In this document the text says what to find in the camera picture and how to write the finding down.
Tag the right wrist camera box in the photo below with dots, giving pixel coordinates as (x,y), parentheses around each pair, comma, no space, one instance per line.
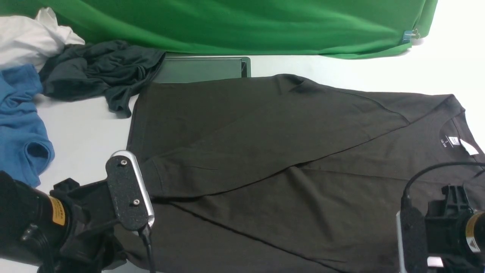
(412,241)

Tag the dark gray long-sleeve top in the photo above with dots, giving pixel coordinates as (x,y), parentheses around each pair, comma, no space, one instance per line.
(284,175)

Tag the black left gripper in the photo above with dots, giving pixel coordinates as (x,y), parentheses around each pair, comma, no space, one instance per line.
(89,245)

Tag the blue binder clip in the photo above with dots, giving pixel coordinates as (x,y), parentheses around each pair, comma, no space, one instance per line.
(410,35)

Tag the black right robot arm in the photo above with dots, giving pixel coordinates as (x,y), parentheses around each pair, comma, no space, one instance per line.
(455,232)

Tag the white crumpled garment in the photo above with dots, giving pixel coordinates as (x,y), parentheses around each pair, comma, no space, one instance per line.
(32,41)

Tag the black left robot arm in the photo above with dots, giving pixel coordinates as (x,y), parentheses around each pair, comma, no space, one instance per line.
(53,232)

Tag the green backdrop cloth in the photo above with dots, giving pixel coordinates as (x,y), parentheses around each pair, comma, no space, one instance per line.
(345,29)

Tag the dark teal crumpled garment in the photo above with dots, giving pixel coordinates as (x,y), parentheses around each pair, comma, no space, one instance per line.
(114,69)

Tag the blue crumpled garment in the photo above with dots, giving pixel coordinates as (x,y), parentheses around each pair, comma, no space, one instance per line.
(25,149)

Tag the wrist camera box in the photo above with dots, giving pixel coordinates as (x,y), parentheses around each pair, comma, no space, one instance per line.
(131,202)
(412,241)

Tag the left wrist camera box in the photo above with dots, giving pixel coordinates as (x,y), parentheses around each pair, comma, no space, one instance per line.
(131,202)

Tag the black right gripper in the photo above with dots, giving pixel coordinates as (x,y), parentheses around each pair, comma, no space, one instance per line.
(455,233)

